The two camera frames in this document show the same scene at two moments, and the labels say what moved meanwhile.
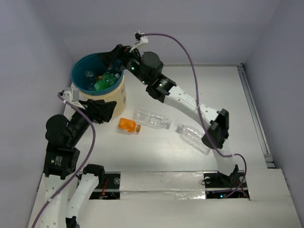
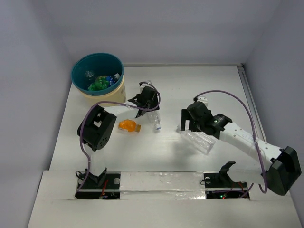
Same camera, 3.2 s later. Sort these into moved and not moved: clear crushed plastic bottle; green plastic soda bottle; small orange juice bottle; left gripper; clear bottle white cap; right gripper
Moved: clear crushed plastic bottle; right gripper; green plastic soda bottle; left gripper
Not moved: clear bottle white cap; small orange juice bottle
